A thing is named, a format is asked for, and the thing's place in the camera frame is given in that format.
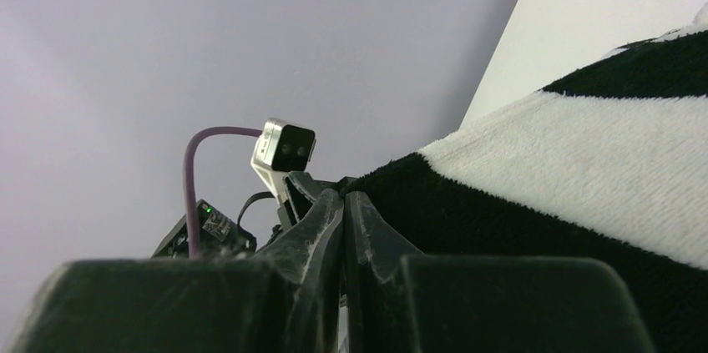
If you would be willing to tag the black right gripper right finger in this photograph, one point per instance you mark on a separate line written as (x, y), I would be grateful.
(402, 300)

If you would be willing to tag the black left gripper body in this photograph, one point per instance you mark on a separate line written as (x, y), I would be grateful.
(222, 237)

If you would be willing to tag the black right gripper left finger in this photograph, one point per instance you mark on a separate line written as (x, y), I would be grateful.
(283, 299)

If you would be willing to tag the black white striped pillowcase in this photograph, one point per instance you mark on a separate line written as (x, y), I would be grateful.
(608, 162)

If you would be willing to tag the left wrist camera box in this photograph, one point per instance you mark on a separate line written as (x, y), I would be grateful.
(283, 147)

